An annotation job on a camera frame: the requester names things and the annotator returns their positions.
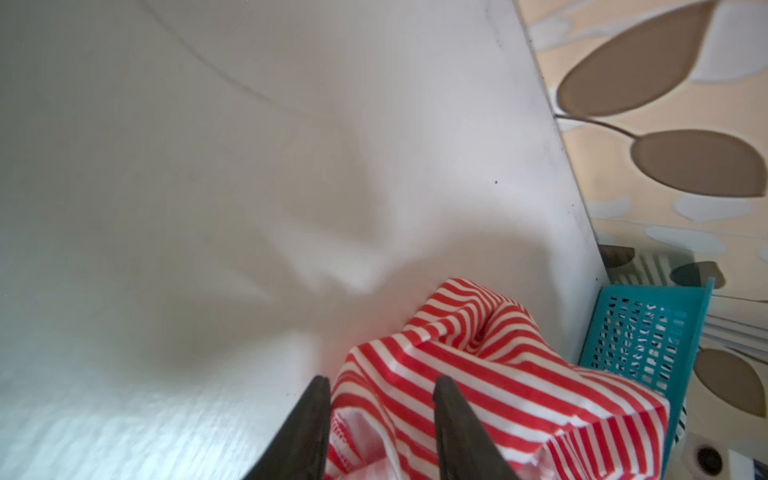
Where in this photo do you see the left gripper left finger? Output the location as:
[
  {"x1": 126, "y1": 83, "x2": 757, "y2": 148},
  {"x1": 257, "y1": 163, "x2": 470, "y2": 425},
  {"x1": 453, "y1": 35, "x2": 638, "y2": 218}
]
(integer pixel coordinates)
[{"x1": 244, "y1": 375, "x2": 331, "y2": 480}]

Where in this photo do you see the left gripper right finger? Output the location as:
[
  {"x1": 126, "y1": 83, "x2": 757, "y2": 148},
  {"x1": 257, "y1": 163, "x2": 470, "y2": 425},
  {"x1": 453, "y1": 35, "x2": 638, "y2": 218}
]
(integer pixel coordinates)
[{"x1": 433, "y1": 376, "x2": 518, "y2": 480}]

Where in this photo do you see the striped red white tank top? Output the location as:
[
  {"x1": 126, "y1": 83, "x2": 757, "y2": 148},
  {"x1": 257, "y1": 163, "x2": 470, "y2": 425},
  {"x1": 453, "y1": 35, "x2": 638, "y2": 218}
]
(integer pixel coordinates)
[{"x1": 324, "y1": 278, "x2": 669, "y2": 479}]

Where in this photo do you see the teal plastic basket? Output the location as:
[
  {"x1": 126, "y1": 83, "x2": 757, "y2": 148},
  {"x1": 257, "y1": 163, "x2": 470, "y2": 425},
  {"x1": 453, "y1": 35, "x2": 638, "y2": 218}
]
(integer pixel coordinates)
[{"x1": 578, "y1": 278, "x2": 715, "y2": 464}]

